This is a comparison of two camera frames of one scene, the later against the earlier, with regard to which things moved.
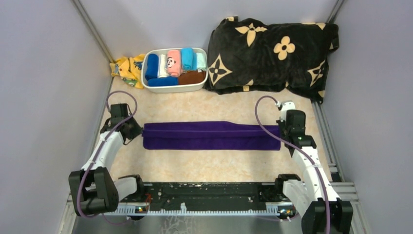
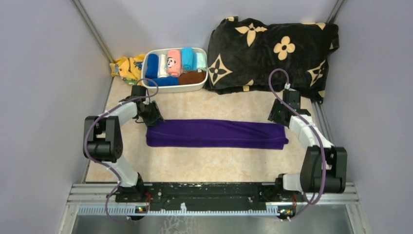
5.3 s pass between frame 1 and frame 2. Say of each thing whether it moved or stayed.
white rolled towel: stayed
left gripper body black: moved
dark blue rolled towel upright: stayed
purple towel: stayed
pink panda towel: stayed
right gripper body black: moved
